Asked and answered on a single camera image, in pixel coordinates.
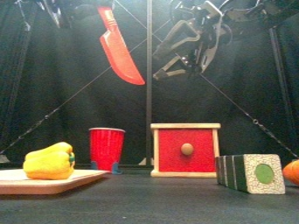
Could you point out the yellow toy bell pepper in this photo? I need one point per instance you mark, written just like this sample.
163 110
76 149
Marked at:
48 163

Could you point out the pale wooden cutting board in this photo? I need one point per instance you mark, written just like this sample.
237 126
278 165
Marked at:
39 186

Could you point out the red drawer with wooden knob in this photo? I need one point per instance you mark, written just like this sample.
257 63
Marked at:
171 157

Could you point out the red plastic toy knife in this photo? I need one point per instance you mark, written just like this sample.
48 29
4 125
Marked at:
119 55

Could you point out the grey frame corner bracket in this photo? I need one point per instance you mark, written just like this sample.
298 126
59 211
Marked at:
3 159

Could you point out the green striped toy block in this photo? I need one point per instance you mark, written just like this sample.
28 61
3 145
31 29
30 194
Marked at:
234 172

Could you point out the blue cup holder base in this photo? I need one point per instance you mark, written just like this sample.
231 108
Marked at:
115 169

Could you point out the orange toy vegetable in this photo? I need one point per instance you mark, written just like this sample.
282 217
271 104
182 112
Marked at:
293 172

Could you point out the black vertical frame pole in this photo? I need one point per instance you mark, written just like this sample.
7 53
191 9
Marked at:
149 102

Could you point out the red plastic cup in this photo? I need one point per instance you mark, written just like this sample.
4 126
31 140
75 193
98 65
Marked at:
106 148

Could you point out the grey pole foot bracket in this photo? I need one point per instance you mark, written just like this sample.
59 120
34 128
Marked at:
143 162

